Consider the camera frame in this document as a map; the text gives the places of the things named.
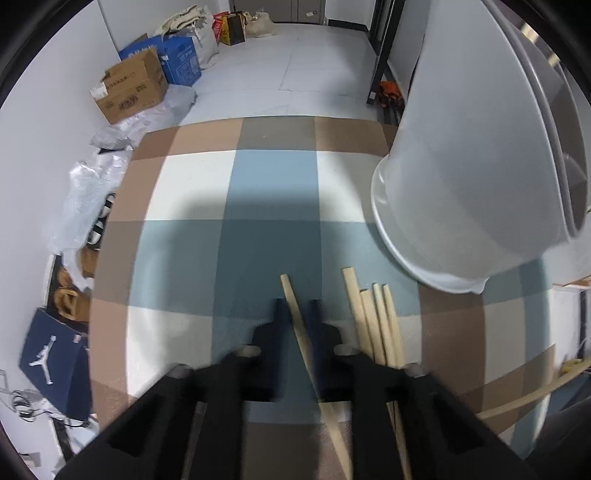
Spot white plastic bag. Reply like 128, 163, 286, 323
193, 23, 221, 70

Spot orange and black tool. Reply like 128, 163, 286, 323
379, 80, 403, 108

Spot brown slippers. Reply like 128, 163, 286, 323
54, 248, 99, 322

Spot grey door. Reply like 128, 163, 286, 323
231, 0, 326, 24

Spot black and white striped slippers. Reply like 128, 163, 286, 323
88, 194, 117, 246

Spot black and yellow bag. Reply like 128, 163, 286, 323
219, 13, 247, 46

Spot brown cardboard box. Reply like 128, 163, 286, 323
90, 48, 169, 125

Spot blue cardboard box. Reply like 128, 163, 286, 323
119, 33, 203, 86

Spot grey plastic wrap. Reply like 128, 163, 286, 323
90, 85, 197, 151

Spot white plastic utensil holder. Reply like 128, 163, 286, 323
370, 0, 591, 295

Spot cream cloth bag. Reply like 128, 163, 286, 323
159, 6, 209, 37

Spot light wooden chopstick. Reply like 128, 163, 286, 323
359, 290, 386, 365
475, 357, 591, 420
342, 267, 376, 361
372, 284, 398, 367
382, 285, 407, 368
280, 274, 354, 480

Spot wooden trim strip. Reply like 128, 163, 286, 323
551, 274, 591, 290

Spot red bag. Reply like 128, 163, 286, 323
212, 11, 232, 43

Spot black metal rack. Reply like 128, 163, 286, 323
367, 0, 407, 107

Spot clear bubble wrap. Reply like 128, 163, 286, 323
46, 150, 134, 254

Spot beige bag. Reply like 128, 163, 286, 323
242, 10, 276, 38

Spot checkered tablecloth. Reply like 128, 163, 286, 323
88, 115, 561, 480

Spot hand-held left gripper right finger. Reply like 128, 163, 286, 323
309, 300, 539, 480

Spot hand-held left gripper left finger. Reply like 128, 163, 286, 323
55, 299, 293, 480

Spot navy bag with white logo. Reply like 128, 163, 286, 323
18, 308, 93, 423

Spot tangled cables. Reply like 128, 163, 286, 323
0, 369, 63, 422

